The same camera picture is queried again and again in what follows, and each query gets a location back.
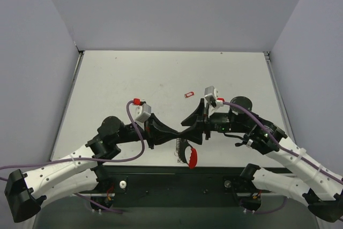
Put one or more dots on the red handled keyring holder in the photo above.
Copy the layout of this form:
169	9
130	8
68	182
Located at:
186	153

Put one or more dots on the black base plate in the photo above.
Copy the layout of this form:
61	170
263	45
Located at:
173	187

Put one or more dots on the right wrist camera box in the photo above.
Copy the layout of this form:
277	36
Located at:
211	95

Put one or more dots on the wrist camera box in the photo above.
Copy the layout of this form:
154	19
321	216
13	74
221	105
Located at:
143	113
211	95

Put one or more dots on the red key tag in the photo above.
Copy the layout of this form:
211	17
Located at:
189	94

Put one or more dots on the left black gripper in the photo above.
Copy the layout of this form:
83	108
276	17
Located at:
149	131

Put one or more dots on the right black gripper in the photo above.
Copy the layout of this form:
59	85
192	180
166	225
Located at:
204	120

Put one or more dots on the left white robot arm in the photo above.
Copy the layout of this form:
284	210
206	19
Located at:
27	192

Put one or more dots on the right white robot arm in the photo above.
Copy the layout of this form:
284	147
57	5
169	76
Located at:
314	185

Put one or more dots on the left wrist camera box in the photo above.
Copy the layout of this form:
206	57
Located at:
143	113

